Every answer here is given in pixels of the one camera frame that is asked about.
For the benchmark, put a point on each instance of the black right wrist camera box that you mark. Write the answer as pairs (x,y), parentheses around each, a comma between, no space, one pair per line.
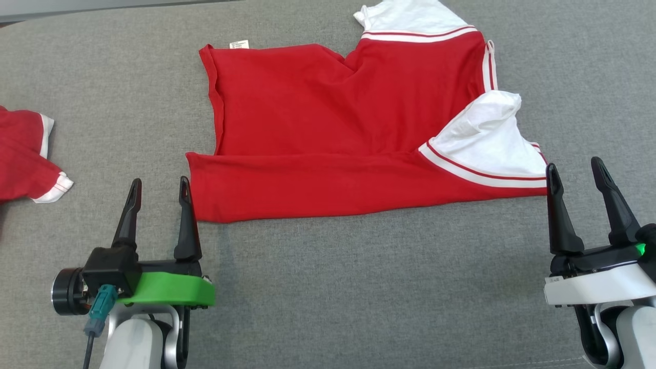
(648,246)

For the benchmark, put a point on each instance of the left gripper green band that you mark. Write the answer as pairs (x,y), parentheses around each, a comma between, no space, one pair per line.
(174,289)

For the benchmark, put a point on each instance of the red jersey with white sleeves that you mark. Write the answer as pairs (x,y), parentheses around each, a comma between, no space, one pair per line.
(307,102)

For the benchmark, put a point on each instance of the grey fabric sofa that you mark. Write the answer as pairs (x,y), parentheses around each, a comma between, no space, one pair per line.
(359,282)

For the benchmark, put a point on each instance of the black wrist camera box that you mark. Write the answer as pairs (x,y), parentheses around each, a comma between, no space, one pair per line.
(648,246)
(110,269)

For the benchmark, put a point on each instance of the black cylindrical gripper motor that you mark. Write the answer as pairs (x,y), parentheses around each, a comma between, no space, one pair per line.
(66,292)

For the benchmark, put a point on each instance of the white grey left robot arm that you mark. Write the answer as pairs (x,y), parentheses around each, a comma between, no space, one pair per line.
(130,343)

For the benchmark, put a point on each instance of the red garment with white trim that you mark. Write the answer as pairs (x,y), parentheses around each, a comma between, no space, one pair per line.
(20,154)

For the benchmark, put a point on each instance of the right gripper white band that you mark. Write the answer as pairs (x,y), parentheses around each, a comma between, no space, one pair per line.
(594,284)

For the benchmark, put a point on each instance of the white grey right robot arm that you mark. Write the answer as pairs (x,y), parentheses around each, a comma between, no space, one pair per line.
(635,338)

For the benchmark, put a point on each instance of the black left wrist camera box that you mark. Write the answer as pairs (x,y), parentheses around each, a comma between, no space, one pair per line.
(110,269)

